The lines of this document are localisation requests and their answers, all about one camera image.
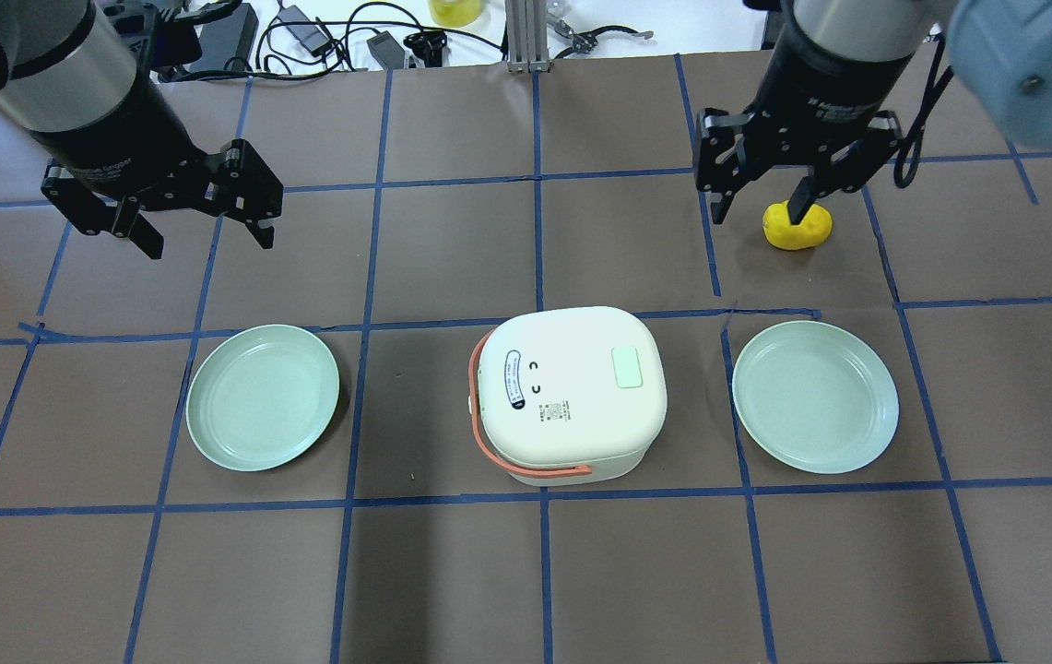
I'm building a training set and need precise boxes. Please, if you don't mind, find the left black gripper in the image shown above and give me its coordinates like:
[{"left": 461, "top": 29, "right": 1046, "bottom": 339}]
[{"left": 29, "top": 78, "right": 284, "bottom": 260}]

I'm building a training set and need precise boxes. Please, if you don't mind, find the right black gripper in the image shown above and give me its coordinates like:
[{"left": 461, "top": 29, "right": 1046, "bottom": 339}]
[{"left": 693, "top": 18, "right": 913, "bottom": 226}]

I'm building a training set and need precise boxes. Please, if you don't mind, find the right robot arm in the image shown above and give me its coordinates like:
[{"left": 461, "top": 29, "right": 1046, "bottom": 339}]
[{"left": 693, "top": 1, "right": 1052, "bottom": 224}]

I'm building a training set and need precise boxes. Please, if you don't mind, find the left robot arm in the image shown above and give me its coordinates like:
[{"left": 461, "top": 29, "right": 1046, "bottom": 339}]
[{"left": 0, "top": 1, "right": 284, "bottom": 259}]

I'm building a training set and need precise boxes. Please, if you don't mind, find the white rice cooker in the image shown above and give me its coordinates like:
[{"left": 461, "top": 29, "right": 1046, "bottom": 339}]
[{"left": 467, "top": 306, "right": 668, "bottom": 487}]

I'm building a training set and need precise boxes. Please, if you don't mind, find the yellow toy potato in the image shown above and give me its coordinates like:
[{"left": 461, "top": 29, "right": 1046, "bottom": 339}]
[{"left": 762, "top": 201, "right": 833, "bottom": 251}]

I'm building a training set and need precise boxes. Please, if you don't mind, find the green plate far side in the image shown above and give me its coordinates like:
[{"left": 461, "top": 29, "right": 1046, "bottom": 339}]
[{"left": 184, "top": 324, "right": 341, "bottom": 472}]

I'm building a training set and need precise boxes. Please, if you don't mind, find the green plate near potato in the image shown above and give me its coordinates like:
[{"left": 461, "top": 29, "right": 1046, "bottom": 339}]
[{"left": 732, "top": 320, "right": 901, "bottom": 475}]

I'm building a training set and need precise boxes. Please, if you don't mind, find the aluminium frame post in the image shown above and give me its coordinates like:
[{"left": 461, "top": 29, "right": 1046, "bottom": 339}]
[{"left": 504, "top": 0, "right": 551, "bottom": 73}]

